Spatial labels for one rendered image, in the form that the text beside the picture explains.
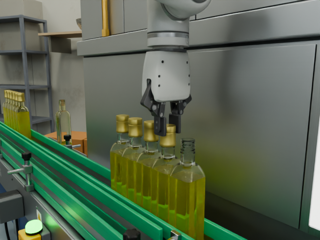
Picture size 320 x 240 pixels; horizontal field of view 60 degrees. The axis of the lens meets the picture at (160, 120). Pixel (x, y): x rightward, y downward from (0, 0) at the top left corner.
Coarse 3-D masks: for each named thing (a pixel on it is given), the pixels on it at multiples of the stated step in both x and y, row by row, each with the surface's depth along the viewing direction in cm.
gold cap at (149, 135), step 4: (148, 120) 64; (152, 120) 64; (144, 124) 62; (148, 124) 62; (152, 124) 62; (144, 128) 63; (148, 128) 62; (152, 128) 62; (144, 132) 63; (148, 132) 62; (152, 132) 62; (144, 136) 63; (148, 136) 62; (152, 136) 62; (156, 136) 63; (144, 140) 63; (148, 140) 62; (152, 140) 62; (156, 140) 63
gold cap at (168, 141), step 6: (168, 126) 57; (174, 126) 58; (168, 132) 57; (174, 132) 58; (162, 138) 58; (168, 138) 58; (174, 138) 58; (162, 144) 58; (168, 144) 58; (174, 144) 58
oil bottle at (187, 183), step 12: (180, 168) 54; (192, 168) 54; (180, 180) 54; (192, 180) 53; (204, 180) 56; (180, 192) 54; (192, 192) 54; (204, 192) 56; (180, 204) 55; (192, 204) 54; (204, 204) 57; (180, 216) 55; (192, 216) 55; (180, 228) 55; (192, 228) 55
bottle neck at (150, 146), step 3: (156, 141) 63; (147, 144) 63; (150, 144) 63; (153, 144) 63; (156, 144) 63; (147, 147) 63; (150, 147) 63; (153, 147) 63; (156, 147) 63; (147, 150) 63; (150, 150) 63; (153, 150) 63; (156, 150) 64
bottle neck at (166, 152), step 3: (162, 147) 59; (165, 147) 58; (171, 147) 58; (174, 147) 59; (162, 150) 59; (165, 150) 58; (168, 150) 58; (171, 150) 59; (174, 150) 60; (162, 153) 59; (165, 153) 59; (168, 153) 58; (171, 153) 59; (162, 156) 59; (165, 156) 59; (168, 156) 59; (171, 156) 59; (174, 156) 60
